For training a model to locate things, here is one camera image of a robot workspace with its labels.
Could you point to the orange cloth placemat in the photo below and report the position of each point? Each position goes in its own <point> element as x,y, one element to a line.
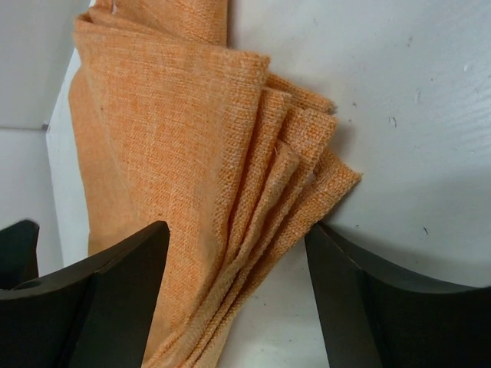
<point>172,124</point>

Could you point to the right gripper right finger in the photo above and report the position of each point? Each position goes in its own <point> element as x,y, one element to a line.
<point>375,313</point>

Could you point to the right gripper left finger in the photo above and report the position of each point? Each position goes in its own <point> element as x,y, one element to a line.
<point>94,313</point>

